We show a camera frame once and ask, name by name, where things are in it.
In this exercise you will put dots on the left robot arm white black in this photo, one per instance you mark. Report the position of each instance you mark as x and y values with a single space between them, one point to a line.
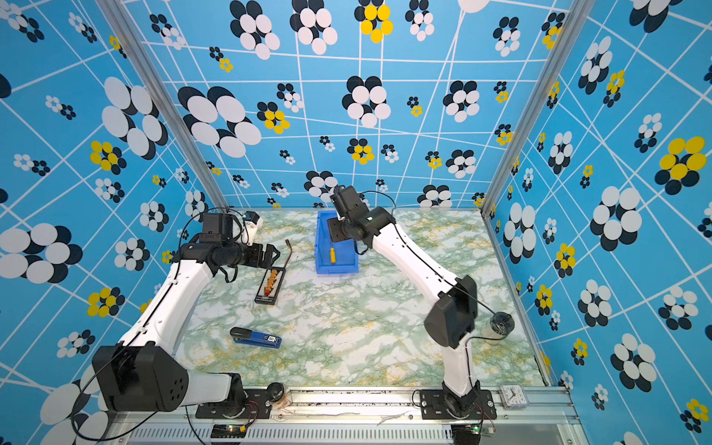
140 372

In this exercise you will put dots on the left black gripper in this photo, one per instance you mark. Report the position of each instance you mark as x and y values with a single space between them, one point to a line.
257 260

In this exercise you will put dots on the blue black stapler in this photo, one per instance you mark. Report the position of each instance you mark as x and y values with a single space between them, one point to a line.
249 337

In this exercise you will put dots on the green circuit board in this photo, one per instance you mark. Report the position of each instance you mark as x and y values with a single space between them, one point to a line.
466 434
229 431

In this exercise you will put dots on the black lidded clear jar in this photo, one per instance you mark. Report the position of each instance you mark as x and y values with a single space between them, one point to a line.
500 326

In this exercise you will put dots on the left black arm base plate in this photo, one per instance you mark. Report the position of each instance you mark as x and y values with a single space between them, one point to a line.
254 403

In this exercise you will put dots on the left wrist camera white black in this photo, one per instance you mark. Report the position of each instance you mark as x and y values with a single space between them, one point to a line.
252 222

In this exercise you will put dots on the blue plastic bin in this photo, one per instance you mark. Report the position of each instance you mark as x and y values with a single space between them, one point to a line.
347 259

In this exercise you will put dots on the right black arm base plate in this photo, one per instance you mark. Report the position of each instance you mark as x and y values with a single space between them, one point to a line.
442 404

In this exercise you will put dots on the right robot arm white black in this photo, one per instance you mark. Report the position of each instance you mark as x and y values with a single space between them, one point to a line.
453 299

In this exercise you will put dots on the left green circuit board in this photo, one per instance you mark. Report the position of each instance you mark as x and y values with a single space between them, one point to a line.
229 431

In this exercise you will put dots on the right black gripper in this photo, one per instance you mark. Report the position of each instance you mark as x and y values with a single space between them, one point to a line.
335 225

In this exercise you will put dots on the right green circuit board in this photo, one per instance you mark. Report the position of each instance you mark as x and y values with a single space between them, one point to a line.
466 434

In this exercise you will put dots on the brown bent hex key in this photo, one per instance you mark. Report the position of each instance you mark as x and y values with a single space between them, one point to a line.
290 247

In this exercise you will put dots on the small white clock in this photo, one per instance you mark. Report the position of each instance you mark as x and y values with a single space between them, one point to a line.
513 397

